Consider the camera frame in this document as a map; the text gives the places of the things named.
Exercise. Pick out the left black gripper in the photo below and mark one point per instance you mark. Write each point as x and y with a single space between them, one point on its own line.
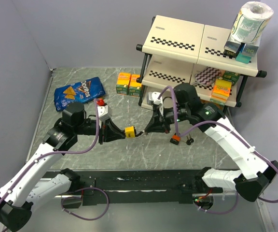
110 131

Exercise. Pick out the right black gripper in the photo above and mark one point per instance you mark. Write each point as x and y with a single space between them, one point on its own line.
158 123

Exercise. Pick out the yellow padlock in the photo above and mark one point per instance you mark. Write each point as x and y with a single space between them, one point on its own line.
130 132

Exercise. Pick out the orange padlock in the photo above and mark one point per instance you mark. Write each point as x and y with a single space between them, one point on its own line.
175 139

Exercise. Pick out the black-headed keys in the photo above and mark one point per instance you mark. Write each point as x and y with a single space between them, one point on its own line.
189 140

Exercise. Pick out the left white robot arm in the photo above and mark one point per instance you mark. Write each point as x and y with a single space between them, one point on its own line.
20 197

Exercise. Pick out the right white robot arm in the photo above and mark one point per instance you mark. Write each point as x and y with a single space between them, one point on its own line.
255 172

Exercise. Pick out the right orange green box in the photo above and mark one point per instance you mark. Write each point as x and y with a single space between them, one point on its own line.
134 86

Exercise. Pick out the orange green box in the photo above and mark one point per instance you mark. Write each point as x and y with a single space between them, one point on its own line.
134 86
122 84

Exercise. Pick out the blue Doritos bag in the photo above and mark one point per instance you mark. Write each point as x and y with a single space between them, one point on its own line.
82 92

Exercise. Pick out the left orange green box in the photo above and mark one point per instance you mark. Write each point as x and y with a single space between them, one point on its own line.
122 84

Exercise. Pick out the orange Honey Dijon bag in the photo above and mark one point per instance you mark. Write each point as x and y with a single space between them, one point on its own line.
218 107

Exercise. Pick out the patterned oven mitt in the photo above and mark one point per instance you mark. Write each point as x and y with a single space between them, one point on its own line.
207 76

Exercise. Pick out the orange yellow sponge pack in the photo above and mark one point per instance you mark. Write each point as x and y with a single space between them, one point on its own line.
221 91

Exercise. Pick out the beige tiered shelf rack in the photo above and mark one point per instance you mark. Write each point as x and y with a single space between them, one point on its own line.
176 50

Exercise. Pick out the green box on shelf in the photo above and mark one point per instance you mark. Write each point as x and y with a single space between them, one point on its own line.
232 77

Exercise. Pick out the toilet paper roll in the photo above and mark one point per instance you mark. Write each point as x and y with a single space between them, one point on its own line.
250 22

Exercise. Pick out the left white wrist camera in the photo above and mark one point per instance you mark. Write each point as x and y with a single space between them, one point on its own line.
104 111

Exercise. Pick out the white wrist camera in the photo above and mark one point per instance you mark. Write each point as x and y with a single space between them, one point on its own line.
104 111
154 98

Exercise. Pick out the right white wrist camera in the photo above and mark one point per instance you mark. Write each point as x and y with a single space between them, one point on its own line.
154 98

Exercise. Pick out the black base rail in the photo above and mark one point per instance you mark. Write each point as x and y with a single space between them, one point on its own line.
142 186

